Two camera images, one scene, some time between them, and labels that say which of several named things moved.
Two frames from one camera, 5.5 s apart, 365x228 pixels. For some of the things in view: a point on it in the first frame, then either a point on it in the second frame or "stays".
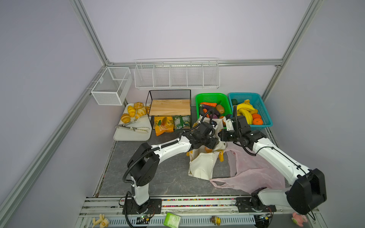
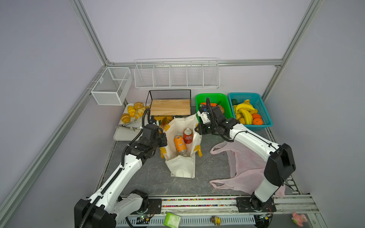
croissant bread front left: [125, 118] stays
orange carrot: [210, 104] stays
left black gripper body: [210, 142] → [160, 141]
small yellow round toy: [216, 220] stays
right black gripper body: [230, 136] → [208, 128]
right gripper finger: [235, 112] → [209, 110]
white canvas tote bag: [202, 160] → [184, 137]
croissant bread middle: [131, 111] stays
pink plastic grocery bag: [250, 172] stays
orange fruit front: [257, 121] stays
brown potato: [220, 109] stays
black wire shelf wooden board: [169, 109] stays
